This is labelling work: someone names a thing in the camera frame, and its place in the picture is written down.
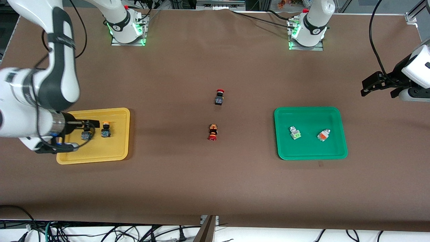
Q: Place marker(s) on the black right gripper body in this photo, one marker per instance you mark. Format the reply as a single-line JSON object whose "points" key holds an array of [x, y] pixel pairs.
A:
{"points": [[69, 122]]}

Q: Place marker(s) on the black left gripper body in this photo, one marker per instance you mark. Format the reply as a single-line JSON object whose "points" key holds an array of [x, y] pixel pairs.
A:
{"points": [[385, 81]]}

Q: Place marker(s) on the yellow pushbutton green-striped block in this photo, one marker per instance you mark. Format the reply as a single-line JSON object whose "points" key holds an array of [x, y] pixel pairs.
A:
{"points": [[86, 135]]}

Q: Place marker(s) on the orange button blue switch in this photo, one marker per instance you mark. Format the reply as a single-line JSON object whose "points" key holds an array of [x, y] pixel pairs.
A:
{"points": [[106, 131]]}

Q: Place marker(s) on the white pushbutton orange block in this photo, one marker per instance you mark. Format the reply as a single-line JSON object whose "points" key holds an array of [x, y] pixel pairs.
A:
{"points": [[323, 135]]}

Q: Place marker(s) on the white pushbutton green block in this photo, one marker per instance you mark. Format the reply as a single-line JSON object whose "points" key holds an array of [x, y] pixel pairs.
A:
{"points": [[295, 133]]}

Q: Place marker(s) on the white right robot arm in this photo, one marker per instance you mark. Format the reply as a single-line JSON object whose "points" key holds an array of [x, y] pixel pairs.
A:
{"points": [[60, 84]]}

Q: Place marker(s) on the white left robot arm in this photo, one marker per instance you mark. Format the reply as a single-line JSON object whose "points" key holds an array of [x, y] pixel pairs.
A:
{"points": [[314, 23]]}

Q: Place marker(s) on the yellow plastic tray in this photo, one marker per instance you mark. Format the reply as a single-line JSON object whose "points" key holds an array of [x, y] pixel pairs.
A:
{"points": [[107, 148]]}

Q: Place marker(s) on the green plastic tray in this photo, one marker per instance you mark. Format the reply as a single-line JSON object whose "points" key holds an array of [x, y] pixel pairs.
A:
{"points": [[310, 144]]}

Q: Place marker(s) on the red mushroom button orange block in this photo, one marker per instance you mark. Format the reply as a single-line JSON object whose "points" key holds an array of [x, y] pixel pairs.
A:
{"points": [[213, 131]]}

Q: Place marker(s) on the red mushroom button black block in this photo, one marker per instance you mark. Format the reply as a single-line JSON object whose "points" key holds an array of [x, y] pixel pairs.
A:
{"points": [[219, 97]]}

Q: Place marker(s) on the brown table cover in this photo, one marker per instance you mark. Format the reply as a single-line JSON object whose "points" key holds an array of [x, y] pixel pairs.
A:
{"points": [[215, 188]]}

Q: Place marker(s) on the grey device behind table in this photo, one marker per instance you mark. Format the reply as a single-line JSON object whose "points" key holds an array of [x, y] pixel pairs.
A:
{"points": [[220, 4]]}

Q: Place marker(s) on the aluminium frame profile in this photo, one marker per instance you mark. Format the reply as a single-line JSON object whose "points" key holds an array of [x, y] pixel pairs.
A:
{"points": [[415, 15]]}

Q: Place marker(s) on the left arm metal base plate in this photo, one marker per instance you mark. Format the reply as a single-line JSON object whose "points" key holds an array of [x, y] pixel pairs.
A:
{"points": [[305, 45]]}

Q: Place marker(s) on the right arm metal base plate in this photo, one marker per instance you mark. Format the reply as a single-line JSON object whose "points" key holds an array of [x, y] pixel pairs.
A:
{"points": [[129, 41]]}

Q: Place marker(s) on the metal table post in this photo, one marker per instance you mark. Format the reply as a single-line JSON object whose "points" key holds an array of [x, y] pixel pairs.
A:
{"points": [[205, 230]]}

